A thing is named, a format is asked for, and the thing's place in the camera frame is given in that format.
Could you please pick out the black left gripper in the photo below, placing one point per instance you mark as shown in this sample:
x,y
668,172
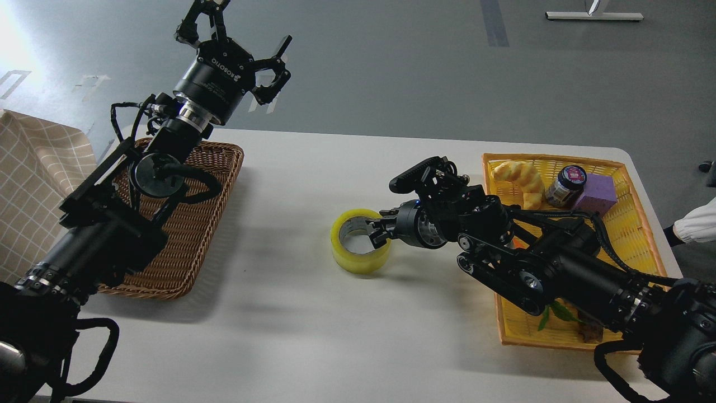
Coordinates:
x,y
215,80

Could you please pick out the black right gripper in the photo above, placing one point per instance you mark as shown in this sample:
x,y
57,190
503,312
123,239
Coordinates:
x,y
408,223

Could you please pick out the yellow tape roll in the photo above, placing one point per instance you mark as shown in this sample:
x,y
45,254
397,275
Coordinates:
x,y
351,247

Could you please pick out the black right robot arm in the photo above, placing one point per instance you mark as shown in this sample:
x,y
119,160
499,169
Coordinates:
x,y
534,257

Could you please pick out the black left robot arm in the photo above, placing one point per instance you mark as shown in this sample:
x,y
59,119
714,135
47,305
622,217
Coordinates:
x,y
115,218

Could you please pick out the orange toy carrot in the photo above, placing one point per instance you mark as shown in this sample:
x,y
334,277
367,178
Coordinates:
x,y
517,243

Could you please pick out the toy croissant bread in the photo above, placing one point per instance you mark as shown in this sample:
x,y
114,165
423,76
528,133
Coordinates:
x,y
525,176

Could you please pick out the brown wicker basket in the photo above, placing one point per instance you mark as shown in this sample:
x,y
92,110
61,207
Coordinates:
x,y
190,229

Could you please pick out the small dark lid jar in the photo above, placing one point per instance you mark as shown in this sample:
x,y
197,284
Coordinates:
x,y
566,186

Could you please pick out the beige checkered cloth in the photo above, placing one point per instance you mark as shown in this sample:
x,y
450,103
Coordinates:
x,y
42,162

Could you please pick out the purple foam block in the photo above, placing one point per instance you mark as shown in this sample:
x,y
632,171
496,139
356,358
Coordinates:
x,y
598,195

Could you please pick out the yellow plastic tray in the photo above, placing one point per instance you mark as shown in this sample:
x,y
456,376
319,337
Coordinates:
x,y
627,225

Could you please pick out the white metal stand base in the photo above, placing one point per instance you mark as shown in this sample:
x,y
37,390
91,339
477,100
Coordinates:
x,y
594,11

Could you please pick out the person in white shirt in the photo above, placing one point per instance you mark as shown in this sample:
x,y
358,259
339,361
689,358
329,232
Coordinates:
x,y
698,226

